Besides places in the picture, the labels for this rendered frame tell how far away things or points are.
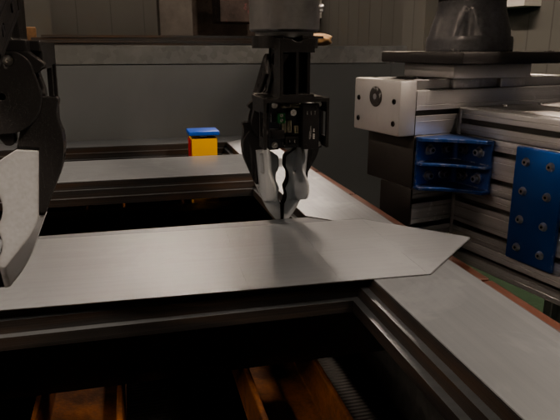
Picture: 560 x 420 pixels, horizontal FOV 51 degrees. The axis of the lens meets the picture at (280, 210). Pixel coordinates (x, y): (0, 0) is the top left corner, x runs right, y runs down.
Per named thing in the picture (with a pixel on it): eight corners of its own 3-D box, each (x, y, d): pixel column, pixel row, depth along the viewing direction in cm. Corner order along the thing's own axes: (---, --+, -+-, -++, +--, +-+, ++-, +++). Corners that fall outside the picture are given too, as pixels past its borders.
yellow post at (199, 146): (195, 232, 119) (191, 139, 114) (192, 226, 124) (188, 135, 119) (219, 231, 120) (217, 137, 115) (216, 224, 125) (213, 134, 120)
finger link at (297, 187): (292, 233, 65) (292, 152, 63) (278, 218, 71) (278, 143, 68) (318, 231, 66) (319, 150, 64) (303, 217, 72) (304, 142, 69)
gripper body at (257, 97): (261, 157, 60) (260, 35, 57) (245, 143, 68) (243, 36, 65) (331, 153, 62) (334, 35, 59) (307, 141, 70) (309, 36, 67)
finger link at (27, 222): (62, 258, 42) (52, 131, 40) (52, 290, 37) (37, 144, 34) (17, 261, 42) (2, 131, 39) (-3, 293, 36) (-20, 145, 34)
